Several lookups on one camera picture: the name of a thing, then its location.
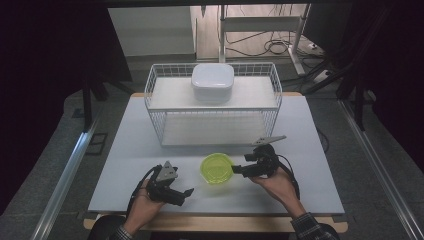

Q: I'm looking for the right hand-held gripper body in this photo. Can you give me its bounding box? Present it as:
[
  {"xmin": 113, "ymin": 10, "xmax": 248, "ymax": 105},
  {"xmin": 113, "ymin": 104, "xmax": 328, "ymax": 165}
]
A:
[{"xmin": 244, "ymin": 134, "xmax": 288, "ymax": 178}]

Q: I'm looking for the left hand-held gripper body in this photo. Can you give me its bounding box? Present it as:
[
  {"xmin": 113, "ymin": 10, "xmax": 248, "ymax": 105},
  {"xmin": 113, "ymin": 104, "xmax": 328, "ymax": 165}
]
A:
[{"xmin": 145, "ymin": 160, "xmax": 180, "ymax": 203}]

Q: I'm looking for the green translucent plastic bowl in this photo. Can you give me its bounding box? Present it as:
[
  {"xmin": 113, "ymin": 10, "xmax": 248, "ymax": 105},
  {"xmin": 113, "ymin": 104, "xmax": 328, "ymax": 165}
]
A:
[{"xmin": 199, "ymin": 152, "xmax": 235, "ymax": 185}]

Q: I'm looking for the white wire rack with shelves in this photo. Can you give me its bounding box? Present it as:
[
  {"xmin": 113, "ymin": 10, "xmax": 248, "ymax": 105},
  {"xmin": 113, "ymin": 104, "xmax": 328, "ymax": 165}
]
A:
[{"xmin": 143, "ymin": 62, "xmax": 284, "ymax": 148}]

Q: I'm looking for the white lidded plastic container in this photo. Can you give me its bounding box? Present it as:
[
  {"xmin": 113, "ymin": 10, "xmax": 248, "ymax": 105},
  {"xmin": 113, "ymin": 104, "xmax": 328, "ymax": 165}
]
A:
[{"xmin": 190, "ymin": 63, "xmax": 235, "ymax": 103}]

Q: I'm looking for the person's right hand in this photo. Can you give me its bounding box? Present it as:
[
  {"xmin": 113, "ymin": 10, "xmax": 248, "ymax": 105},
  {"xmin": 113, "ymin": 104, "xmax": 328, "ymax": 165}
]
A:
[{"xmin": 249, "ymin": 165, "xmax": 304, "ymax": 216}]

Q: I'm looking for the person's left hand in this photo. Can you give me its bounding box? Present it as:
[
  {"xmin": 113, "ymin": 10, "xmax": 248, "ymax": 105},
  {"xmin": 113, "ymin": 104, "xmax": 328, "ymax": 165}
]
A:
[{"xmin": 124, "ymin": 179, "xmax": 166, "ymax": 228}]

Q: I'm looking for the white power strip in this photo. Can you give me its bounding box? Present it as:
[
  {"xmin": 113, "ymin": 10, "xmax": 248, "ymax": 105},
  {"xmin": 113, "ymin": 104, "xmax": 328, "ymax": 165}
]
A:
[{"xmin": 312, "ymin": 69, "xmax": 332, "ymax": 84}]

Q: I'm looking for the black metal stand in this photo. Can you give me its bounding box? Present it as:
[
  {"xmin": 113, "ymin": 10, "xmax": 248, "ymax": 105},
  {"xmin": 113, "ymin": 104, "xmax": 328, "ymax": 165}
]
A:
[
  {"xmin": 335, "ymin": 74, "xmax": 367, "ymax": 132},
  {"xmin": 81, "ymin": 74, "xmax": 110, "ymax": 134}
]

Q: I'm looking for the white cabinet panel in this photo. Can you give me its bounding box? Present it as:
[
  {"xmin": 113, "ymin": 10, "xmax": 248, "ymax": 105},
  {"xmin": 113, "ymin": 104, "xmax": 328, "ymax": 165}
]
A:
[{"xmin": 107, "ymin": 6, "xmax": 196, "ymax": 57}]

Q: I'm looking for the dark curtain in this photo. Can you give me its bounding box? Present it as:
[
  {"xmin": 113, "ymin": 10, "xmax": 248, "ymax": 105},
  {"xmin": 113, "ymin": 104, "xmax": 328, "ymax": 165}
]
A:
[
  {"xmin": 346, "ymin": 0, "xmax": 424, "ymax": 164},
  {"xmin": 0, "ymin": 0, "xmax": 133, "ymax": 214}
]

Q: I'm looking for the left hand-held gripper black cable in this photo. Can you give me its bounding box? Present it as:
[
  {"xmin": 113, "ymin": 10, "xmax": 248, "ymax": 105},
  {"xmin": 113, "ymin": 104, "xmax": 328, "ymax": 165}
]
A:
[{"xmin": 125, "ymin": 165, "xmax": 163, "ymax": 216}]

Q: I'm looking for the hand-held gripper black cable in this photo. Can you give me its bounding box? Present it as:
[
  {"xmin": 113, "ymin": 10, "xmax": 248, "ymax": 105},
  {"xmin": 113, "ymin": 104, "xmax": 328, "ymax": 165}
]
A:
[
  {"xmin": 125, "ymin": 165, "xmax": 163, "ymax": 216},
  {"xmin": 275, "ymin": 154, "xmax": 301, "ymax": 201}
]

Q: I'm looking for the right hand-held gripper black cable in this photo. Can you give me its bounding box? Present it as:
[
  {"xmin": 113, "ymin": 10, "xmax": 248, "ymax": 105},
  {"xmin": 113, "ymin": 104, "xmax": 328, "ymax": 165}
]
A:
[{"xmin": 275, "ymin": 154, "xmax": 301, "ymax": 201}]

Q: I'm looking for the metal floor rail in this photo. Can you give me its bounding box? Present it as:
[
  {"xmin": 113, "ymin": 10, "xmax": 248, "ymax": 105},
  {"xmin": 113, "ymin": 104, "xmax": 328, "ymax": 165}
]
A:
[
  {"xmin": 337, "ymin": 99, "xmax": 424, "ymax": 240},
  {"xmin": 29, "ymin": 119, "xmax": 103, "ymax": 240}
]

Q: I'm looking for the tangle of black floor cables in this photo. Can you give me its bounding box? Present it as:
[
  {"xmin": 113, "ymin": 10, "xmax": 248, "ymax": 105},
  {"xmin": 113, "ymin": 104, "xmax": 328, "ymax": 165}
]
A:
[{"xmin": 225, "ymin": 30, "xmax": 303, "ymax": 58}]

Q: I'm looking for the white metal desk frame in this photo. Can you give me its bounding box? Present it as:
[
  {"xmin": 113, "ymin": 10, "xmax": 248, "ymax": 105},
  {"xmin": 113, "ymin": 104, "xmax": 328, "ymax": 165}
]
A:
[{"xmin": 218, "ymin": 4, "xmax": 312, "ymax": 76}]

